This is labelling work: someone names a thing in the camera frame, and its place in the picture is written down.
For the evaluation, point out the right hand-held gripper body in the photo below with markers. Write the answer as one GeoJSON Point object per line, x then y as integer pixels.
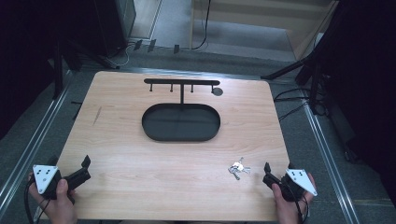
{"type": "Point", "coordinates": [300, 182]}

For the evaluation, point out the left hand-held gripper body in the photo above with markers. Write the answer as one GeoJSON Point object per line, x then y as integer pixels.
{"type": "Point", "coordinates": [45, 179]}

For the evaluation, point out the bunch of silver keys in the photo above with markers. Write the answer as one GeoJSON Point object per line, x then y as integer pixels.
{"type": "Point", "coordinates": [238, 168]}

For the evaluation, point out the black key holder with tray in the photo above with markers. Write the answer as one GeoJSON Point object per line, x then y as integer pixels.
{"type": "Point", "coordinates": [180, 123]}

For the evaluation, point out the person's right hand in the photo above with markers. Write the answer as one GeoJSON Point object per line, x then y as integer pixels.
{"type": "Point", "coordinates": [288, 211]}

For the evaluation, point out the person's left hand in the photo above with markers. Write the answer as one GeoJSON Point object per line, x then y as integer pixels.
{"type": "Point", "coordinates": [59, 208]}

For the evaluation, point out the black round table grommet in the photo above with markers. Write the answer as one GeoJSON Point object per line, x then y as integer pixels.
{"type": "Point", "coordinates": [217, 91]}

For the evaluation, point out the black metal stand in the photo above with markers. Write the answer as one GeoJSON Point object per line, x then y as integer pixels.
{"type": "Point", "coordinates": [57, 62]}
{"type": "Point", "coordinates": [311, 71]}

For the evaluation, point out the black cabinet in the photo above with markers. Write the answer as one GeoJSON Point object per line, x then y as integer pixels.
{"type": "Point", "coordinates": [115, 25]}

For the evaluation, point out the light wooden shelf unit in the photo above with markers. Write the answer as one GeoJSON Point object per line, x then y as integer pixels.
{"type": "Point", "coordinates": [264, 18]}

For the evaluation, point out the metal floor rail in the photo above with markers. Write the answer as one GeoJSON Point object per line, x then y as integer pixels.
{"type": "Point", "coordinates": [330, 161]}
{"type": "Point", "coordinates": [31, 149]}

